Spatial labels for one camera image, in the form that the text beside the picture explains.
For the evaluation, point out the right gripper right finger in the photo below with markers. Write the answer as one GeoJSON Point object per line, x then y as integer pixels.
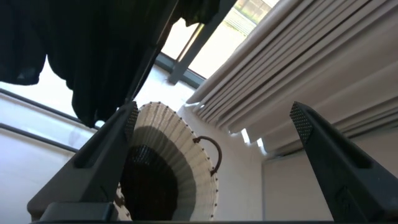
{"type": "Point", "coordinates": [351, 186]}

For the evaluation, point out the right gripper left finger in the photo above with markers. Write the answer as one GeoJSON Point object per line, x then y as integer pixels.
{"type": "Point", "coordinates": [102, 174]}

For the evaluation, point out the black shirt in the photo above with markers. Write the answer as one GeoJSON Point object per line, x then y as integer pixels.
{"type": "Point", "coordinates": [93, 46]}

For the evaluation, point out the white laundry basket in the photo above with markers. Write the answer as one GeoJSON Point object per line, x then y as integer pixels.
{"type": "Point", "coordinates": [192, 174]}

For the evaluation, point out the beige curtain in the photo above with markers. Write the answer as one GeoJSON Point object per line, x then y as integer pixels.
{"type": "Point", "coordinates": [311, 62]}

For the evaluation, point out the window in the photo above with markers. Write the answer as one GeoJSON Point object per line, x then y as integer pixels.
{"type": "Point", "coordinates": [196, 46]}

